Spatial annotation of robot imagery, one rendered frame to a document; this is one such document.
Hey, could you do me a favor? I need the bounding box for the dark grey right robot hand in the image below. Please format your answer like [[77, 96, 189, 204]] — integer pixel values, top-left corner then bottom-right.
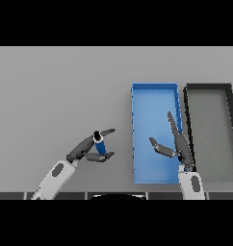
[[148, 111, 195, 170]]

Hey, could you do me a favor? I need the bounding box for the blue bin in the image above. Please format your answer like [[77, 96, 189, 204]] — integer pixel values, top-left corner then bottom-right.
[[131, 83, 184, 185]]

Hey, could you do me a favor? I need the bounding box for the dark grey bin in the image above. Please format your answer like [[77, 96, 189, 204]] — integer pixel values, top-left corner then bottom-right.
[[183, 83, 233, 183]]

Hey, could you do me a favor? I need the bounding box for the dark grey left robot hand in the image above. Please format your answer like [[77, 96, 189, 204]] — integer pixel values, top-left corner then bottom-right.
[[65, 128, 117, 164]]

